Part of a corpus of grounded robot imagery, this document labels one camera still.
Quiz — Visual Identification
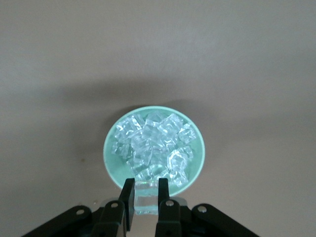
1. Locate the heap of clear ice cubes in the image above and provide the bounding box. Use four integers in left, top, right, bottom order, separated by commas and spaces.
111, 111, 195, 188

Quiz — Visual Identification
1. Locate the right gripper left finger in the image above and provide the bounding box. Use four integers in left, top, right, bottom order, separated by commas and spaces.
23, 178, 136, 237

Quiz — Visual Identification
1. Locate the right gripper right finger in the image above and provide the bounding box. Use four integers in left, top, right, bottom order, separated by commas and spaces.
155, 178, 260, 237

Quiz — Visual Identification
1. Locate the clear ice cube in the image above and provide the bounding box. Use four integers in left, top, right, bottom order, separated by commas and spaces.
134, 181, 159, 216

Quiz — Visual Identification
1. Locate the green round bowl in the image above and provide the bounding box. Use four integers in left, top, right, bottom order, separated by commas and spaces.
103, 105, 205, 197

